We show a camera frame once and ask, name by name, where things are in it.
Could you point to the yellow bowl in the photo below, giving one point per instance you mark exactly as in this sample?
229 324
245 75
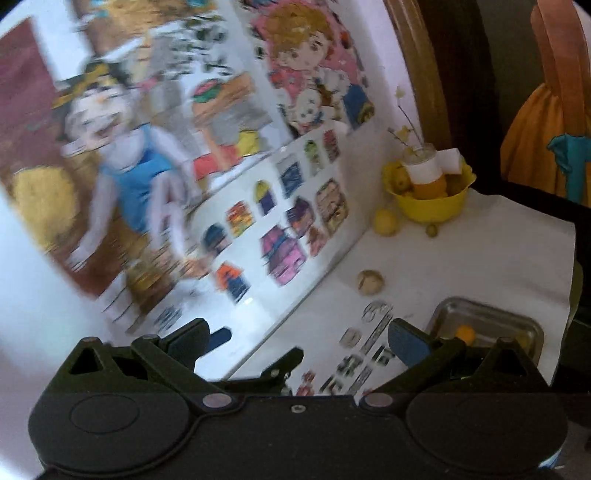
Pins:
429 205

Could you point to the metal tray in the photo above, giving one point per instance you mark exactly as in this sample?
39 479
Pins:
489 318

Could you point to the orange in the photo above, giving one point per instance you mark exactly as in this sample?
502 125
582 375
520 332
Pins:
465 333

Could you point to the teal cloth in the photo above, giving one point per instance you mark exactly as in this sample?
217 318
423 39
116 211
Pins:
572 161

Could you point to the house drawings sheet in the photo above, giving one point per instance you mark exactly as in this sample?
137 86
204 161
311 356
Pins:
295 217

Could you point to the small green fruit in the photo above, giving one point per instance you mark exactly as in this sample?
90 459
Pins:
431 230

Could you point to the brown wooden frame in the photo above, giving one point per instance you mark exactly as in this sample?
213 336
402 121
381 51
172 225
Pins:
420 69

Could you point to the striped round fruit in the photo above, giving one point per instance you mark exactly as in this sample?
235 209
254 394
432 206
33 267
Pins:
370 281

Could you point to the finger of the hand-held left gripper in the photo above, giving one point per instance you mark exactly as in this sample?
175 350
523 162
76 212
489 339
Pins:
281 367

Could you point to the yellow fruit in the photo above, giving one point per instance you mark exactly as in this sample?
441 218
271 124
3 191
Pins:
398 180

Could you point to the cartoon poster blue dress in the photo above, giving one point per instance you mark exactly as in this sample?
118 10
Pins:
129 152

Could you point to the yellow flower sprig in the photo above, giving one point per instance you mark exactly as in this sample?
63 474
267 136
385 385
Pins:
406 134

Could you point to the orange bottle white label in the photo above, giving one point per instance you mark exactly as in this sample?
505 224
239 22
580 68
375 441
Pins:
427 173

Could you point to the orange cloth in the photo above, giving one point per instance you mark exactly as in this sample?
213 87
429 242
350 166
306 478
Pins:
540 129

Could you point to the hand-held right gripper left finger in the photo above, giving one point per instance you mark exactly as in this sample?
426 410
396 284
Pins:
219 340

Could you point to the yellow lemon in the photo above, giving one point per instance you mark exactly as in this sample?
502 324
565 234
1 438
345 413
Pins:
385 223

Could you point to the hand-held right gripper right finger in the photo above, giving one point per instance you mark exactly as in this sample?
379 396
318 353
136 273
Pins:
407 345

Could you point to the cartoon poster pink child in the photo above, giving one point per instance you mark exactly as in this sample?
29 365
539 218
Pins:
314 69

